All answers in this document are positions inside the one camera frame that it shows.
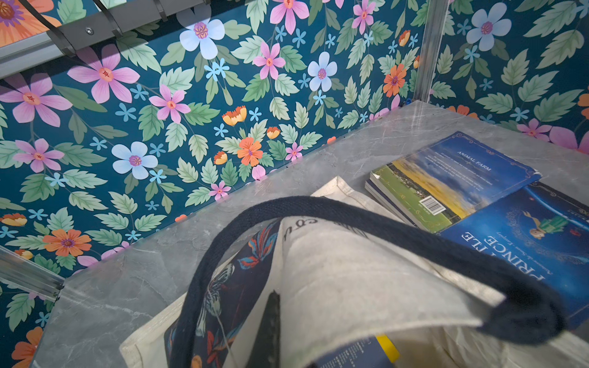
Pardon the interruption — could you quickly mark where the cream canvas tote bag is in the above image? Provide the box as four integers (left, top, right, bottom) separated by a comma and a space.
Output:
120, 178, 588, 367

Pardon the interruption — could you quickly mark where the blue green Animal Farm book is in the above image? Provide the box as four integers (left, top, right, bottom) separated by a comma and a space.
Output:
365, 131, 541, 233

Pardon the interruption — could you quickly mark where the navy book white text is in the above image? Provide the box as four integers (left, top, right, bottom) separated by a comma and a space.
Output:
310, 337, 395, 368

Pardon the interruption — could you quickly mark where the yellow spine book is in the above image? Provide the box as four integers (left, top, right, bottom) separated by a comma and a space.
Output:
376, 335, 400, 363

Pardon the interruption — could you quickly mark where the blue green spine book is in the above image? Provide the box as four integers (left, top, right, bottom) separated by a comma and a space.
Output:
440, 182, 588, 330

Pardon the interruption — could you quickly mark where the metal hook rail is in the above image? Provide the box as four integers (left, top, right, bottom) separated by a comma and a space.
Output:
1, 1, 203, 78

